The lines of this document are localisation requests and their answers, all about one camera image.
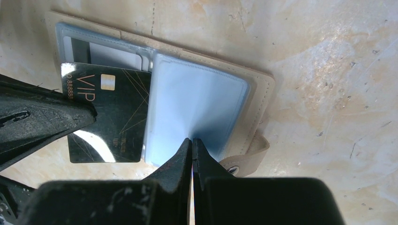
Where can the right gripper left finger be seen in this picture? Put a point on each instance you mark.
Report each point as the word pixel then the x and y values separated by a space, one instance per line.
pixel 171 185

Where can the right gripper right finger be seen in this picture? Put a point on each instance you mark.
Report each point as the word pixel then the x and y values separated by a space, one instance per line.
pixel 215 189

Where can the black VIP credit card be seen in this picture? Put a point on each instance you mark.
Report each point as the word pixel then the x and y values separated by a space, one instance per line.
pixel 120 97

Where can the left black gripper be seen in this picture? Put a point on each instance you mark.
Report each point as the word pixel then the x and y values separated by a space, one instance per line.
pixel 31 117

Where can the beige card holder wallet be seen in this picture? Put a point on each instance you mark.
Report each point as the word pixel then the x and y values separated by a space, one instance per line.
pixel 191 96

